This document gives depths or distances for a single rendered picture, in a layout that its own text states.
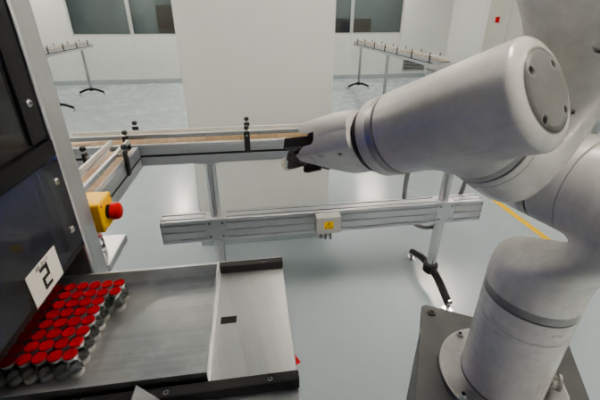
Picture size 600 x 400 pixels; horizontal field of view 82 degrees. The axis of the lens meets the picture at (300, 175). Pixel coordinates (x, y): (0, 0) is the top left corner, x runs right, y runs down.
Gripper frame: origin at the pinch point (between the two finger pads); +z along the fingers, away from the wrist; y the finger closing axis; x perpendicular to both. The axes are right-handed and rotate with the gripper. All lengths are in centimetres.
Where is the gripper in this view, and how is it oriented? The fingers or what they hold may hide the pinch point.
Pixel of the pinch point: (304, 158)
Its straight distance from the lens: 50.6
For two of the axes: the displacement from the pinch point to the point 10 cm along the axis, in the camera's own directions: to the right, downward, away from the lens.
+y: -8.5, -1.9, -4.9
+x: -1.1, 9.8, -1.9
